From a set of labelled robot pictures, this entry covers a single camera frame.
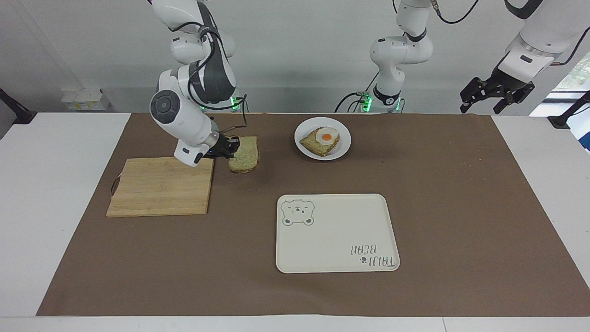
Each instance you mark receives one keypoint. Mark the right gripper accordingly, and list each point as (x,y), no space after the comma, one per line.
(221,147)

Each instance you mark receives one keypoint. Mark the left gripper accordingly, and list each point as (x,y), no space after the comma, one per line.
(509,83)

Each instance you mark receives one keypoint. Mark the toasted bread slice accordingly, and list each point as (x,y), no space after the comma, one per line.
(245,157)
(315,146)

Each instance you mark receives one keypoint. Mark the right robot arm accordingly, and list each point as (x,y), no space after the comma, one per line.
(184,120)

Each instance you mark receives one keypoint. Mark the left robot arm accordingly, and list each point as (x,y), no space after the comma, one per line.
(392,55)

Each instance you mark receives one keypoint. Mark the white round plate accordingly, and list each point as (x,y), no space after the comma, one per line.
(306,130)

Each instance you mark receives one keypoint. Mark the black stand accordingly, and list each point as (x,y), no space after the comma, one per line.
(564,119)
(18,113)

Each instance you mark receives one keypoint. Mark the wooden cutting board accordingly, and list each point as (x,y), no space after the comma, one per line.
(161,186)

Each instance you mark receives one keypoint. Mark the fried egg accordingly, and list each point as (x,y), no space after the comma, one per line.
(327,136)

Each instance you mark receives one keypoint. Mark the cream tray with bear print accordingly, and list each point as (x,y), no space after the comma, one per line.
(336,233)

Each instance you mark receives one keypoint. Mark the white box stack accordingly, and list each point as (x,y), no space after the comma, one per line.
(85,99)

